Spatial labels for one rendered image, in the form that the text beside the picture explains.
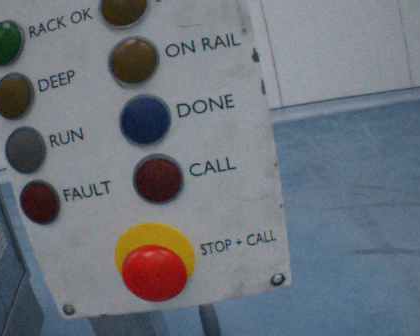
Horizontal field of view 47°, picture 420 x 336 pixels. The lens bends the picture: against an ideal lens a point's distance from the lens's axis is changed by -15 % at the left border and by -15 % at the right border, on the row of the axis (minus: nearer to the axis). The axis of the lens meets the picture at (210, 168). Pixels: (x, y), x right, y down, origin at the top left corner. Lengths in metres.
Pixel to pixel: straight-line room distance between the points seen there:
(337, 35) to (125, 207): 3.74
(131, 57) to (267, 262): 0.16
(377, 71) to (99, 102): 3.92
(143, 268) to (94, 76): 0.11
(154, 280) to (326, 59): 3.74
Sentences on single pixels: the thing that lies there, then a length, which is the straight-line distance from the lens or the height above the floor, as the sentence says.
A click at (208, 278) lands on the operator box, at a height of 0.98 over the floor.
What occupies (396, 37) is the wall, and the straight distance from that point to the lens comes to 4.23.
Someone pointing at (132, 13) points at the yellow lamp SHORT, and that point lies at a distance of 0.30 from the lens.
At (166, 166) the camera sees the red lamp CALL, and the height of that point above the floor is 1.06.
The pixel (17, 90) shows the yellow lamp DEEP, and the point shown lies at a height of 1.13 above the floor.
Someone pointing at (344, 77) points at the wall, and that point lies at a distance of 4.09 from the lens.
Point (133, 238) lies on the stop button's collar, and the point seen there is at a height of 1.02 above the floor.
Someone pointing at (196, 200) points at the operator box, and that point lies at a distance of 0.33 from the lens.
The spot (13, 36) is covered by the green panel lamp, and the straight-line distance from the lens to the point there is 0.31.
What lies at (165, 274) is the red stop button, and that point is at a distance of 0.32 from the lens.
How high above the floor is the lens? 1.16
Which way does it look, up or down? 20 degrees down
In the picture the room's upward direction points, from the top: 11 degrees counter-clockwise
